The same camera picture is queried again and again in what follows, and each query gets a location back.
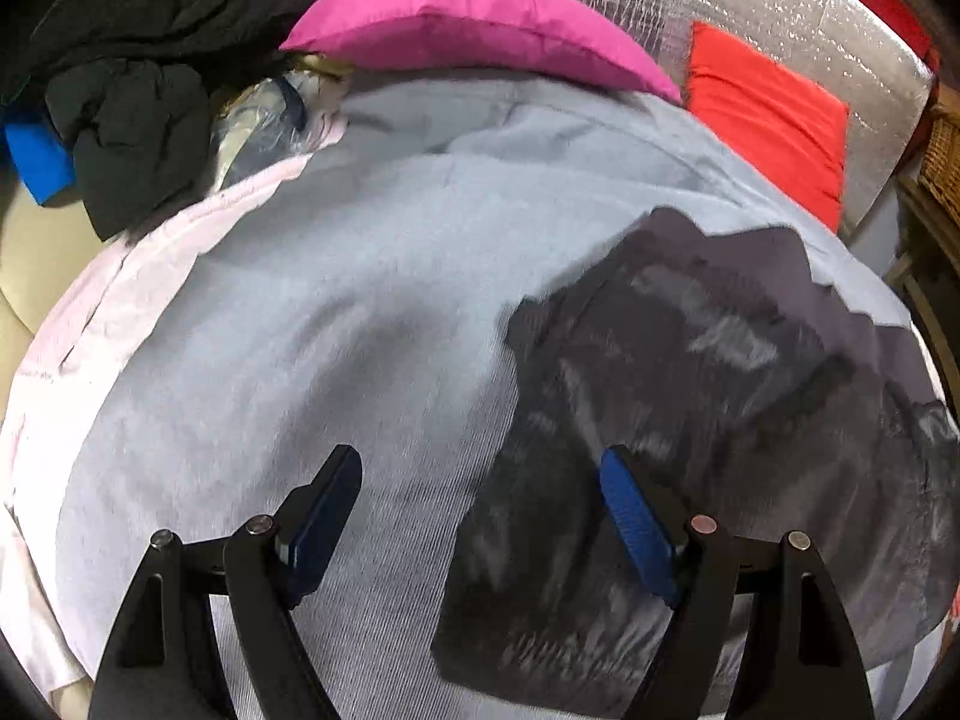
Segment wooden table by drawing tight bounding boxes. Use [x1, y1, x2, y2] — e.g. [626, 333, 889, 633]
[885, 180, 960, 361]

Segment grey blanket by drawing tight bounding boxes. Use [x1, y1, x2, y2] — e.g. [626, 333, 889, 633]
[56, 67, 953, 720]

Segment magenta pillow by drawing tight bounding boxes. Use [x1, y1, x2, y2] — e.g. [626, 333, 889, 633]
[279, 0, 683, 104]

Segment pale pink sheet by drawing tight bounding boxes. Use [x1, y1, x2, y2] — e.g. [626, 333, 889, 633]
[0, 124, 353, 698]

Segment black puffer jacket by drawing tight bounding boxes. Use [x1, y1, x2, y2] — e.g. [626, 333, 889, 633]
[0, 0, 338, 241]

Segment silver foil insulation mat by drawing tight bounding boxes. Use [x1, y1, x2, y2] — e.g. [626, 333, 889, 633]
[517, 0, 938, 241]

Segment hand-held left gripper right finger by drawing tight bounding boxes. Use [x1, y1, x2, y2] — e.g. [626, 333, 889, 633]
[598, 444, 878, 720]

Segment beige sofa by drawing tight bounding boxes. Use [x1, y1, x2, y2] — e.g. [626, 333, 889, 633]
[0, 187, 98, 361]

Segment blue jacket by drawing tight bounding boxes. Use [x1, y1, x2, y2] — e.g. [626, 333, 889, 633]
[4, 109, 76, 207]

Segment clear plastic bag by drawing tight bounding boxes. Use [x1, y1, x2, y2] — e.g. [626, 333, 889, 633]
[210, 52, 353, 188]

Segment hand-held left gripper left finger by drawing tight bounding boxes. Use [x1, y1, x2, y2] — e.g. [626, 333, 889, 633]
[88, 444, 365, 720]

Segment red-orange pillow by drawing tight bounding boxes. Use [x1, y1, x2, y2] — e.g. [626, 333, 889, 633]
[686, 21, 850, 233]

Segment dark purple quilted jacket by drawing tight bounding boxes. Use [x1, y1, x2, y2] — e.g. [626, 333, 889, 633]
[431, 206, 960, 702]

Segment wicker basket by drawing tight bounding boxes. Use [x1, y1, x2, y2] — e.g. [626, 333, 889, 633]
[919, 109, 960, 203]

